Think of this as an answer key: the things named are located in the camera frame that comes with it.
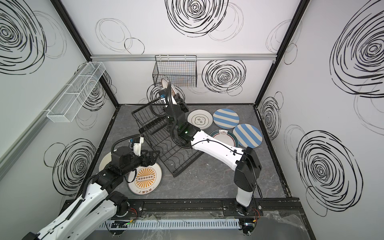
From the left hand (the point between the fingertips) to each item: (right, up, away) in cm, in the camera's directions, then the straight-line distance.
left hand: (153, 152), depth 77 cm
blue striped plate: (+45, +17, +35) cm, 60 cm away
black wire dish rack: (-7, +11, +29) cm, 32 cm away
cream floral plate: (-33, -8, +12) cm, 36 cm away
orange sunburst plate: (-6, -17, +6) cm, 19 cm away
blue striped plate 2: (+59, +5, +25) cm, 64 cm away
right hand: (+15, +30, -8) cm, 34 cm away
